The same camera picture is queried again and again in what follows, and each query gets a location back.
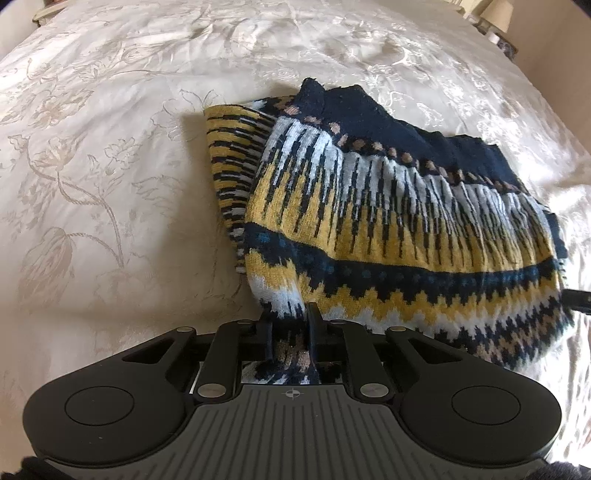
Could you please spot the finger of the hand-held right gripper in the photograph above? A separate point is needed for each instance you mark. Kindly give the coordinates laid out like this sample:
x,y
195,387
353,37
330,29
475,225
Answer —
x,y
577,300

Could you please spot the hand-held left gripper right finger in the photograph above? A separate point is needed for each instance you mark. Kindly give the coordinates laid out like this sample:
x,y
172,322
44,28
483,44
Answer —
x,y
315,330

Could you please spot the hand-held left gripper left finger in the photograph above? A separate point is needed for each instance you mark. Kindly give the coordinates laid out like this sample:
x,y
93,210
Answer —
x,y
268,337

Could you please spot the navy yellow patterned knit sweater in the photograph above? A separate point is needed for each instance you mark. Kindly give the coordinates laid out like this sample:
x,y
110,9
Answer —
x,y
392,221

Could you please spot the white embroidered bedspread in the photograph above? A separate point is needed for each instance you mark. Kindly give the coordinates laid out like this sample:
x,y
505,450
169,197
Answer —
x,y
115,161

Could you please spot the cream shade table lamp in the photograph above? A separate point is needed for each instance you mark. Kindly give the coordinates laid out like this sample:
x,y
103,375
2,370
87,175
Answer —
x,y
498,11

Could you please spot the cream bedside nightstand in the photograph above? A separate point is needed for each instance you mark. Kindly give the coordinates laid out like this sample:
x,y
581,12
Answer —
x,y
46,10

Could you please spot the dark photo frame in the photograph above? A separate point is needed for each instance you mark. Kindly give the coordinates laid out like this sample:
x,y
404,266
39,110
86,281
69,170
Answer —
x,y
508,47

